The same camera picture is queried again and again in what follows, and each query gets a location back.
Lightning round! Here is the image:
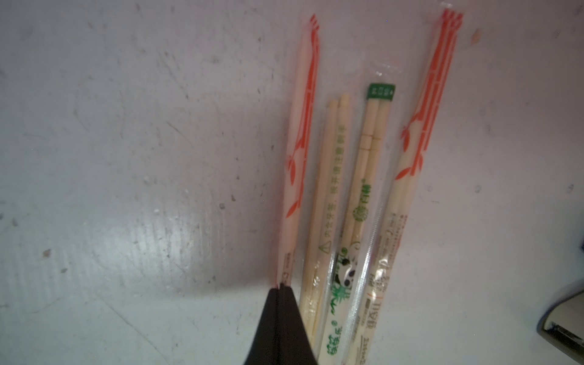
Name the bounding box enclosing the red print chopstick pack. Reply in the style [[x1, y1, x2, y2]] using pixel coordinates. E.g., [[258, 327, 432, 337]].
[[342, 5, 464, 364]]

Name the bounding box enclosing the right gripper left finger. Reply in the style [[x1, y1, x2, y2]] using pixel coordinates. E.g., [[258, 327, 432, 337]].
[[244, 288, 279, 365]]

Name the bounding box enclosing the panda print chopstick pack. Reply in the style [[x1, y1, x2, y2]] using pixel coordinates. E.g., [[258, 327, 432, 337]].
[[318, 83, 395, 364]]

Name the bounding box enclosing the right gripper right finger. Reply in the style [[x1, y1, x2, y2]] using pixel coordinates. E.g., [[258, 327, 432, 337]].
[[279, 284, 317, 365]]

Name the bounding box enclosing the green label chopstick pack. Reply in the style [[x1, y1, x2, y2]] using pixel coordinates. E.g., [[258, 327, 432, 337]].
[[300, 94, 351, 351]]

